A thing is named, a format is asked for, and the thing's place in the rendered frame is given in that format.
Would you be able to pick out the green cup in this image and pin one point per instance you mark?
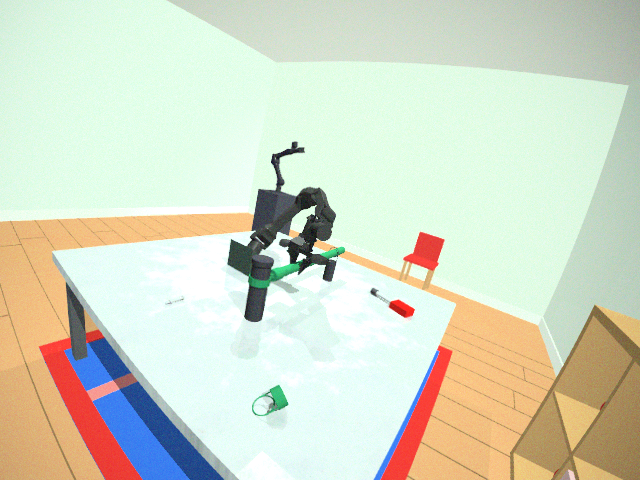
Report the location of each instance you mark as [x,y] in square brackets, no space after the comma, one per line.
[275,275]

